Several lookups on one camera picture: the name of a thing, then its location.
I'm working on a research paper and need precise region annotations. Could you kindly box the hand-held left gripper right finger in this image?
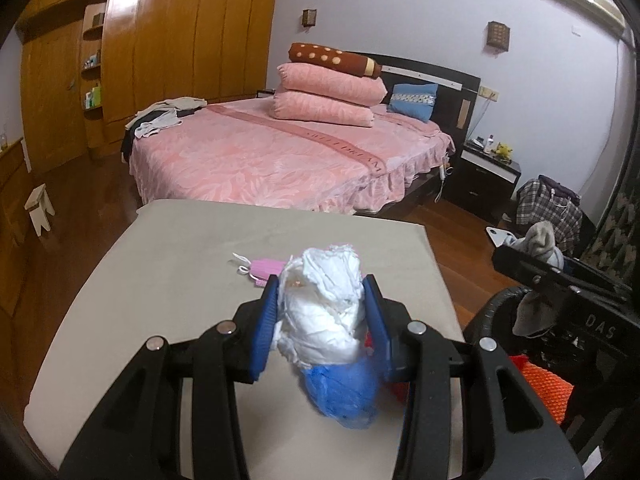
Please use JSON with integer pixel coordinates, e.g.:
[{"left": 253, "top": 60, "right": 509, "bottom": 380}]
[{"left": 361, "top": 274, "right": 586, "bottom": 480}]

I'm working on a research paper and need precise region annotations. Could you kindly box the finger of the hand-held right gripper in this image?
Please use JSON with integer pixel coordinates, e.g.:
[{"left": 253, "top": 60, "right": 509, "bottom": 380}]
[
  {"left": 491, "top": 246, "right": 576, "bottom": 288},
  {"left": 562, "top": 257, "right": 631, "bottom": 287}
]

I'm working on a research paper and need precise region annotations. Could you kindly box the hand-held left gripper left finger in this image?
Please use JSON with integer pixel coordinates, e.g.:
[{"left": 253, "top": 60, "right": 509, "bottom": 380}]
[{"left": 60, "top": 275, "right": 281, "bottom": 480}]

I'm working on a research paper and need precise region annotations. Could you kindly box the grey sock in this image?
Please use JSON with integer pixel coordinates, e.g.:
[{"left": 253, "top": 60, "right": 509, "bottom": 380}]
[{"left": 510, "top": 221, "right": 566, "bottom": 338}]

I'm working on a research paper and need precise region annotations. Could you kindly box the white paper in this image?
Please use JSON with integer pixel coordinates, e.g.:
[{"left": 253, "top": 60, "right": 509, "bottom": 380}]
[{"left": 272, "top": 244, "right": 368, "bottom": 366}]

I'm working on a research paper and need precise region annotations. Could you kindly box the black trash bin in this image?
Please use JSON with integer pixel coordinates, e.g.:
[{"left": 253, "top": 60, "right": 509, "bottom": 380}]
[{"left": 462, "top": 285, "right": 640, "bottom": 480}]

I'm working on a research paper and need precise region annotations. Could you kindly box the red cloth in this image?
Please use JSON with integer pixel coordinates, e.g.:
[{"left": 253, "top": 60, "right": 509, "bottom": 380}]
[{"left": 362, "top": 332, "right": 408, "bottom": 403}]

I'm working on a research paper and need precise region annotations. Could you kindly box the blue plastic bag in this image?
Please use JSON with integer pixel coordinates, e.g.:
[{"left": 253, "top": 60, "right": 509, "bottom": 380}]
[{"left": 300, "top": 360, "right": 381, "bottom": 431}]

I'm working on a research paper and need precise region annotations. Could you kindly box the orange knitted mat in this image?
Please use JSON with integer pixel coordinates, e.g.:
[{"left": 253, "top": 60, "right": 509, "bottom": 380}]
[{"left": 507, "top": 354, "right": 575, "bottom": 423}]

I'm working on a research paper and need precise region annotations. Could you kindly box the white bathroom scale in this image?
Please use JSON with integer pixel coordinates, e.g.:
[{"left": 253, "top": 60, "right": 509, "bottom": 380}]
[{"left": 486, "top": 226, "right": 516, "bottom": 248}]

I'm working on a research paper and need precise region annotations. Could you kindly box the dark patterned curtain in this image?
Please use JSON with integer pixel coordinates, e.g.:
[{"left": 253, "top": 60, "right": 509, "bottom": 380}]
[{"left": 580, "top": 25, "right": 640, "bottom": 281}]

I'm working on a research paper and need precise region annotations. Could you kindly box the pink face mask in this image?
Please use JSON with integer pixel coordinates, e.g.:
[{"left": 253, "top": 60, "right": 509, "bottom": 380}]
[{"left": 232, "top": 252, "right": 291, "bottom": 288}]

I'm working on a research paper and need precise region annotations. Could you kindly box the plaid bag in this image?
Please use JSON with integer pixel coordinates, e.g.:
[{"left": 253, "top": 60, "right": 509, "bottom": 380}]
[{"left": 515, "top": 175, "right": 583, "bottom": 251}]

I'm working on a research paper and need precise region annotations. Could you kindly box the black white nightstand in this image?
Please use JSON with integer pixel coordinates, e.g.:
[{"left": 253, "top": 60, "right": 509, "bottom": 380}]
[{"left": 442, "top": 141, "right": 522, "bottom": 226}]

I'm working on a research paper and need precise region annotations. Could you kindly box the pink bed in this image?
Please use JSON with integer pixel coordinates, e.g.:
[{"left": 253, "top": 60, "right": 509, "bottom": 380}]
[{"left": 127, "top": 97, "right": 456, "bottom": 213}]

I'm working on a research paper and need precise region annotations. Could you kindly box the blue cushion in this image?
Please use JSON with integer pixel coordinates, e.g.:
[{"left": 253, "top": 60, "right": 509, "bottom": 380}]
[{"left": 387, "top": 82, "right": 439, "bottom": 123}]

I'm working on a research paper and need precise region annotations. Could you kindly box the pink pillow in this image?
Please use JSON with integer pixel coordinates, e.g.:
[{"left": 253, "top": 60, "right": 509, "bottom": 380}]
[
  {"left": 277, "top": 62, "right": 388, "bottom": 107},
  {"left": 271, "top": 91, "right": 376, "bottom": 127}
]

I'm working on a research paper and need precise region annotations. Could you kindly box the black garment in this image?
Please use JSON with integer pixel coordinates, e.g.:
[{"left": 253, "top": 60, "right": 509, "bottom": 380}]
[{"left": 120, "top": 120, "right": 146, "bottom": 161}]

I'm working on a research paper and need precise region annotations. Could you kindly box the white grey garment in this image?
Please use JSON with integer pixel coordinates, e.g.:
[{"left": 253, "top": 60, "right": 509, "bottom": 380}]
[{"left": 135, "top": 110, "right": 183, "bottom": 138}]

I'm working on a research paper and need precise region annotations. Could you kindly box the beige garment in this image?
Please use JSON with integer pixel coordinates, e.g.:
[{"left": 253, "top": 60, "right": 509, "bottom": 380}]
[{"left": 150, "top": 97, "right": 208, "bottom": 118}]

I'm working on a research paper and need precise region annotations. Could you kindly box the small wooden stool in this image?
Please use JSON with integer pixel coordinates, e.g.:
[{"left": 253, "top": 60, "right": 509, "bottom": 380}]
[{"left": 25, "top": 184, "right": 56, "bottom": 236}]

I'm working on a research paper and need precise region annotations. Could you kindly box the brown dotted pillow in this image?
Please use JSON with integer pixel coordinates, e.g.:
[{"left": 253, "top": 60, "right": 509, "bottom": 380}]
[{"left": 288, "top": 42, "right": 383, "bottom": 79}]

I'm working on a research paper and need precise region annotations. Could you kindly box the wooden sideboard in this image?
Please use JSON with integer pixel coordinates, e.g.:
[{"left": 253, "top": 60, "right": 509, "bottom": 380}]
[{"left": 0, "top": 137, "right": 36, "bottom": 311}]

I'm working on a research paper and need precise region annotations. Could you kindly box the wooden wardrobe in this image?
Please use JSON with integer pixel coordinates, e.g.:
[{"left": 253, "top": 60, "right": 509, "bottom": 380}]
[{"left": 15, "top": 0, "right": 281, "bottom": 161}]

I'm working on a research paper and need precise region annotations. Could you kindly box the white corded controller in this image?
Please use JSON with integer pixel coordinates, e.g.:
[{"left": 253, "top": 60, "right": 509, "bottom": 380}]
[{"left": 437, "top": 152, "right": 453, "bottom": 203}]

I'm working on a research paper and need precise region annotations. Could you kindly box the black bed frame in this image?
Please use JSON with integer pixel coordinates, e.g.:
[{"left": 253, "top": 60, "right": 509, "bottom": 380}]
[{"left": 350, "top": 51, "right": 481, "bottom": 211}]

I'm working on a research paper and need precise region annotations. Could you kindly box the large wooden wall lamp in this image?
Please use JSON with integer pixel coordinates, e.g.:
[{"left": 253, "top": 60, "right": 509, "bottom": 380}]
[{"left": 487, "top": 21, "right": 511, "bottom": 52}]

